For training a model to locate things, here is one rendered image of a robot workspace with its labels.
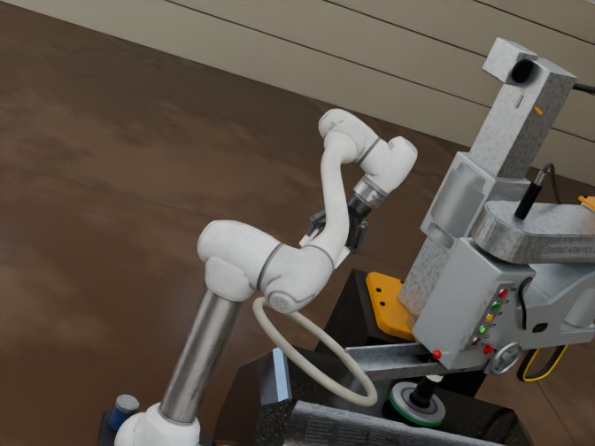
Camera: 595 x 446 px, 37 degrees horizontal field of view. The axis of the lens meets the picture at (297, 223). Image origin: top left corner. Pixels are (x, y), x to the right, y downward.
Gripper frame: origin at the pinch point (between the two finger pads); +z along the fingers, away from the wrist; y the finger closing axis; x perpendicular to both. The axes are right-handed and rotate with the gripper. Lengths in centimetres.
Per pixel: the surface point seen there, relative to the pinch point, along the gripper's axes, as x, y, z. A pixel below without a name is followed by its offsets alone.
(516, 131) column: 80, 97, -74
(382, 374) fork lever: 2, 53, 23
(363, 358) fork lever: 13, 52, 25
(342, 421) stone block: 16, 67, 50
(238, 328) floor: 185, 126, 96
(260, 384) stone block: 39, 46, 61
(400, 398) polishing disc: 19, 85, 33
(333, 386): -23.4, 16.4, 25.8
